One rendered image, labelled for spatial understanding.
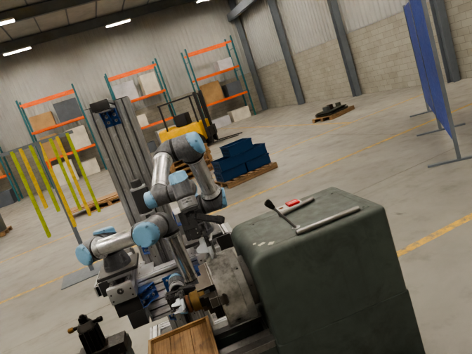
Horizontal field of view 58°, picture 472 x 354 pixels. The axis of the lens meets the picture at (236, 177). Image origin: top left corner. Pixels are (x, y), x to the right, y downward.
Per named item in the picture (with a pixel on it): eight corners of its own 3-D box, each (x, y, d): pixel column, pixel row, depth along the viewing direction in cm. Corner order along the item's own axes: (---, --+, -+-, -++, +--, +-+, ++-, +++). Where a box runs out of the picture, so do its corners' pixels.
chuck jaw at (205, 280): (221, 284, 189) (212, 260, 195) (220, 281, 185) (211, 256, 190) (198, 293, 187) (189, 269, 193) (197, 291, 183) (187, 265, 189)
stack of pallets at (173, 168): (204, 168, 1218) (195, 144, 1204) (217, 168, 1143) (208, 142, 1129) (164, 185, 1162) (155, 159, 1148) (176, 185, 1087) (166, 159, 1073)
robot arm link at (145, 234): (97, 256, 233) (173, 232, 208) (79, 270, 220) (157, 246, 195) (87, 237, 231) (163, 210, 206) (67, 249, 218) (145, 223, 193)
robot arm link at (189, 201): (194, 197, 171) (194, 193, 163) (199, 207, 171) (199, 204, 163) (177, 203, 170) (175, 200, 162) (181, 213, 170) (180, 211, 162)
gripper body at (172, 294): (171, 314, 187) (170, 303, 199) (189, 307, 188) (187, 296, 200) (165, 299, 186) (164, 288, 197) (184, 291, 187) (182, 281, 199)
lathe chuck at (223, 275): (238, 296, 206) (218, 239, 197) (256, 333, 176) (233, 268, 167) (221, 303, 204) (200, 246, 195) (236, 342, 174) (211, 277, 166)
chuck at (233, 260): (245, 293, 206) (225, 237, 197) (263, 330, 176) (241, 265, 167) (238, 296, 206) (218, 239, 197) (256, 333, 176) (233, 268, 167)
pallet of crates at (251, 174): (259, 166, 977) (248, 133, 961) (277, 167, 905) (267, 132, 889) (214, 186, 930) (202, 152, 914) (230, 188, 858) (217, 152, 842)
